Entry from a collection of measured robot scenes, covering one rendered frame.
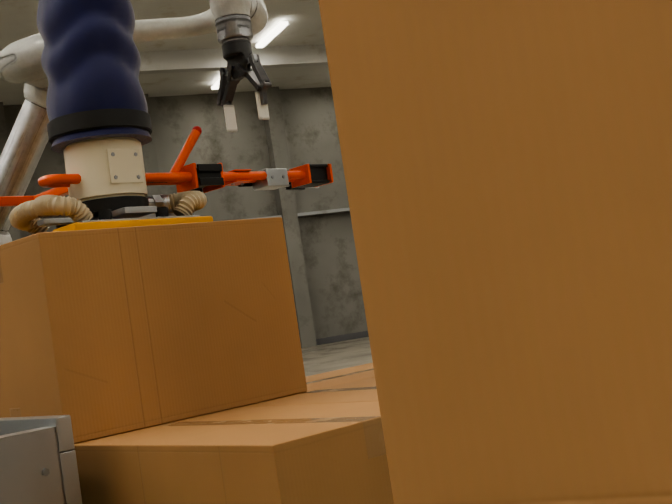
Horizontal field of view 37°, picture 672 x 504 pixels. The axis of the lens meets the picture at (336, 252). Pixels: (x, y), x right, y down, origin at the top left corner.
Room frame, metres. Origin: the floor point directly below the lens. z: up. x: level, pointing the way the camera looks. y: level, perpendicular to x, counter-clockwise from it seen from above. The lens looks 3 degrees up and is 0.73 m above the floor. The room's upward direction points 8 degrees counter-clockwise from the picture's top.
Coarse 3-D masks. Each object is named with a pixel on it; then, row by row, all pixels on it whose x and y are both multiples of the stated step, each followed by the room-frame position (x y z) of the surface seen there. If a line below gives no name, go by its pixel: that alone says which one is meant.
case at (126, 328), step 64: (0, 256) 2.01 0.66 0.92; (64, 256) 1.92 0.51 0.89; (128, 256) 2.02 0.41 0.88; (192, 256) 2.12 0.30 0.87; (256, 256) 2.24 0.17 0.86; (0, 320) 2.04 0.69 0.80; (64, 320) 1.91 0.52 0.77; (128, 320) 2.00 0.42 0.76; (192, 320) 2.11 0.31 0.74; (256, 320) 2.22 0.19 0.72; (0, 384) 2.07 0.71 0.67; (64, 384) 1.90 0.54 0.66; (128, 384) 1.99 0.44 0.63; (192, 384) 2.09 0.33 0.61; (256, 384) 2.20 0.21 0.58
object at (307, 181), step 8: (296, 168) 2.62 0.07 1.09; (304, 168) 2.60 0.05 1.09; (312, 168) 2.61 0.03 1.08; (320, 168) 2.63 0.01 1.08; (328, 168) 2.64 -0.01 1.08; (312, 176) 2.61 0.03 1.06; (320, 176) 2.63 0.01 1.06; (328, 176) 2.64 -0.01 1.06; (296, 184) 2.63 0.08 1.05; (304, 184) 2.61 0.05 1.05; (312, 184) 2.63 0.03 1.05; (320, 184) 2.65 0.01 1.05
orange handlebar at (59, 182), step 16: (48, 176) 2.12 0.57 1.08; (64, 176) 2.14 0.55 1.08; (80, 176) 2.16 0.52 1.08; (160, 176) 2.30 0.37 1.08; (176, 176) 2.33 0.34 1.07; (224, 176) 2.42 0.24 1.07; (240, 176) 2.45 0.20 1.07; (256, 176) 2.49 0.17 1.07; (288, 176) 2.56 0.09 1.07; (304, 176) 2.60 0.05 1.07; (48, 192) 2.33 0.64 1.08; (64, 192) 2.28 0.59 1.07
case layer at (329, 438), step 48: (336, 384) 2.39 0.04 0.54; (144, 432) 1.92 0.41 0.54; (192, 432) 1.80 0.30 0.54; (240, 432) 1.68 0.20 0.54; (288, 432) 1.59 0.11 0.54; (336, 432) 1.55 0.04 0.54; (96, 480) 1.84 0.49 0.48; (144, 480) 1.72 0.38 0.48; (192, 480) 1.62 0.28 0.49; (240, 480) 1.53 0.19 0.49; (288, 480) 1.48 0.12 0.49; (336, 480) 1.54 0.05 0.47; (384, 480) 1.61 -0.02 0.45
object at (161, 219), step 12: (108, 216) 2.11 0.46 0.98; (156, 216) 2.21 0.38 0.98; (168, 216) 2.19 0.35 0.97; (180, 216) 2.21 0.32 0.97; (192, 216) 2.23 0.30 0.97; (204, 216) 2.24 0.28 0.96; (60, 228) 2.06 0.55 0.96; (72, 228) 2.03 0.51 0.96; (84, 228) 2.03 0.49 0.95; (96, 228) 2.05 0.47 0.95
